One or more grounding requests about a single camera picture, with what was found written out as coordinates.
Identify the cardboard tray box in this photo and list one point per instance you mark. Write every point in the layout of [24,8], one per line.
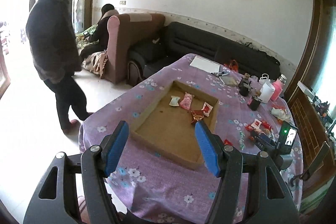
[168,130]

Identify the small red snack packet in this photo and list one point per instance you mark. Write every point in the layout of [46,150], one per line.
[206,109]

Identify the pink sleeved glass bottle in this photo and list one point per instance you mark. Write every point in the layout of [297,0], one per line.
[278,87]

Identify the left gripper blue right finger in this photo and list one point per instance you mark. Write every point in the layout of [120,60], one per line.
[268,198]

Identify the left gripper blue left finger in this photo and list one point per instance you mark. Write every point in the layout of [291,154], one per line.
[55,197]

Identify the silver red snack packet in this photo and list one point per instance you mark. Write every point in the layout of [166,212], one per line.
[174,101]

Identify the seated person in black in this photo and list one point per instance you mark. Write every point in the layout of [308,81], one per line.
[98,41]

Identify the white cloth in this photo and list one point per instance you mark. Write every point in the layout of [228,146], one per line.
[281,114]

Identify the black sofa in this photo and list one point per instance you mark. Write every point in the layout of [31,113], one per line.
[172,42]

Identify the dark red gold snack packet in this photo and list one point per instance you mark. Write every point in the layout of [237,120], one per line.
[196,115]

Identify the black jar with cork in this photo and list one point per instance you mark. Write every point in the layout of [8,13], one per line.
[255,101]

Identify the standing person dark jacket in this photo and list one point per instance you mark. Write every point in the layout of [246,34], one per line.
[56,59]

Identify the black marker pen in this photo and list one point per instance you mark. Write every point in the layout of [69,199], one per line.
[219,74]

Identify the white paper sheet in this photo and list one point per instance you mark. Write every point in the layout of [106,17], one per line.
[205,65]

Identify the white plastic jar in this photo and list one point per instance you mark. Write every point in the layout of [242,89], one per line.
[267,90]

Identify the pink checkered snack packet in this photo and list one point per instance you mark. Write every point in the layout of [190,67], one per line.
[186,101]

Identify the purple floral tablecloth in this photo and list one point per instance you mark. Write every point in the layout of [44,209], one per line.
[161,176]

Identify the white red snack packet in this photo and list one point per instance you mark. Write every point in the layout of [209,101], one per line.
[256,124]

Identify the brown armchair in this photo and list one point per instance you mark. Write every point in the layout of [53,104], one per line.
[124,31]

